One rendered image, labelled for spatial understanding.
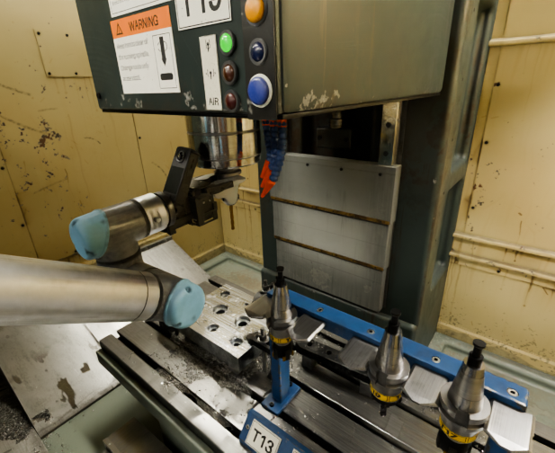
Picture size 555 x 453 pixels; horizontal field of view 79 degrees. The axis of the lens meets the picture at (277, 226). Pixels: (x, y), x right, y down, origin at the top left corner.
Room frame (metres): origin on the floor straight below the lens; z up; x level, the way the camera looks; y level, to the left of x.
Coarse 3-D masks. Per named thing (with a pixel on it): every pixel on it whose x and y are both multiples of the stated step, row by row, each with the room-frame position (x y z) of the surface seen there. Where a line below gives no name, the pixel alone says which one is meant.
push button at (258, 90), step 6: (252, 78) 0.42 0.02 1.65; (258, 78) 0.41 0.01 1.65; (252, 84) 0.41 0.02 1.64; (258, 84) 0.41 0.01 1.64; (264, 84) 0.40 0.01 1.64; (252, 90) 0.41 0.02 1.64; (258, 90) 0.41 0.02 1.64; (264, 90) 0.40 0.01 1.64; (252, 96) 0.41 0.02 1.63; (258, 96) 0.41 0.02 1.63; (264, 96) 0.40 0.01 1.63; (258, 102) 0.41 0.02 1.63; (264, 102) 0.41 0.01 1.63
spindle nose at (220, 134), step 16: (192, 128) 0.70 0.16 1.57; (208, 128) 0.69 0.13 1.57; (224, 128) 0.68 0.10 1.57; (240, 128) 0.70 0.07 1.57; (256, 128) 0.73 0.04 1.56; (192, 144) 0.71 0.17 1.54; (208, 144) 0.69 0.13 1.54; (224, 144) 0.68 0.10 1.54; (240, 144) 0.69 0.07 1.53; (256, 144) 0.73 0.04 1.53; (208, 160) 0.69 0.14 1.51; (224, 160) 0.68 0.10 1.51; (240, 160) 0.70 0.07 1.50; (256, 160) 0.73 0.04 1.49
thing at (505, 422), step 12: (492, 408) 0.33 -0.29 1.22; (504, 408) 0.33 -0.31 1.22; (516, 408) 0.33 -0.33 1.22; (492, 420) 0.31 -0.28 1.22; (504, 420) 0.31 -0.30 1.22; (516, 420) 0.31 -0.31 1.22; (528, 420) 0.31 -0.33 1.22; (492, 432) 0.30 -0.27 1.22; (504, 432) 0.29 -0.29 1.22; (516, 432) 0.29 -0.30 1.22; (528, 432) 0.29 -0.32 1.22; (504, 444) 0.28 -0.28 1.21; (516, 444) 0.28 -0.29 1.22; (528, 444) 0.28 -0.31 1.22
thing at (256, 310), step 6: (258, 300) 0.61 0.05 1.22; (264, 300) 0.60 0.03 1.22; (270, 300) 0.60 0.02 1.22; (246, 306) 0.59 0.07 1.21; (252, 306) 0.58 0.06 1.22; (258, 306) 0.58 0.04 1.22; (264, 306) 0.58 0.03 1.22; (246, 312) 0.57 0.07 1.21; (252, 312) 0.57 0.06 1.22; (258, 312) 0.57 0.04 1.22; (264, 312) 0.56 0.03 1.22; (258, 318) 0.55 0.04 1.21
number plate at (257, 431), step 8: (256, 424) 0.51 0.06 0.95; (248, 432) 0.51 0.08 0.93; (256, 432) 0.50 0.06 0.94; (264, 432) 0.50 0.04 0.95; (272, 432) 0.49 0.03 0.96; (248, 440) 0.50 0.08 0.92; (256, 440) 0.49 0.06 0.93; (264, 440) 0.49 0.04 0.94; (272, 440) 0.48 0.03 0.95; (280, 440) 0.47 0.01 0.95; (256, 448) 0.48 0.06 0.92; (264, 448) 0.48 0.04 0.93; (272, 448) 0.47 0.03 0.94
